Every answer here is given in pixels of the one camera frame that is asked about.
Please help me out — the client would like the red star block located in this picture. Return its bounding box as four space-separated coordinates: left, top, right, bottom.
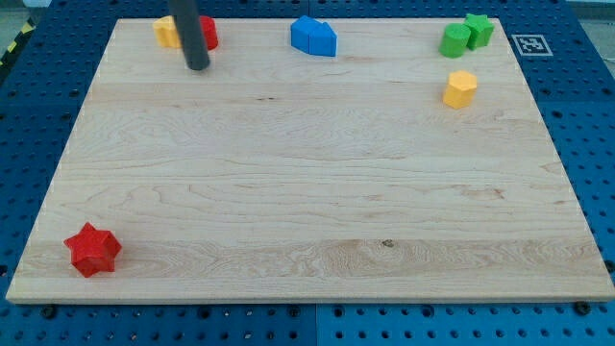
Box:
63 222 122 278

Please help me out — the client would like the blue pentagon block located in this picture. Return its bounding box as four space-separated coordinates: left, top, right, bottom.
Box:
308 22 337 57

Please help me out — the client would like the light wooden board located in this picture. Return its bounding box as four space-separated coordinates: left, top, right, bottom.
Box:
7 18 614 305

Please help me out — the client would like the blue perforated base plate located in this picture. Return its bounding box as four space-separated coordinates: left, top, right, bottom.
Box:
1 0 614 345

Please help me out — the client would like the green star block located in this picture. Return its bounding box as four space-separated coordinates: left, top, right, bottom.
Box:
464 13 495 50

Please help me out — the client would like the red circle block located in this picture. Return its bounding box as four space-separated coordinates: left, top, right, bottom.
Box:
199 15 218 51

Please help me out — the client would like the blue cube block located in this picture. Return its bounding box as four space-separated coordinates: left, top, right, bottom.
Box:
290 15 321 54

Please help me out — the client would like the white fiducial marker tag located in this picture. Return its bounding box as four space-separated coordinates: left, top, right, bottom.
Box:
511 34 553 57

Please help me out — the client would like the green cylinder block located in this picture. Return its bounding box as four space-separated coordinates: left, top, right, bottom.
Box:
438 23 471 59

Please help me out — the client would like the yellow heart block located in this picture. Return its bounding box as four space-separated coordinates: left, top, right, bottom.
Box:
152 15 182 48

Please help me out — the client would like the yellow hexagon block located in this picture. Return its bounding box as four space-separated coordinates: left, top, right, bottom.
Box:
442 70 478 109

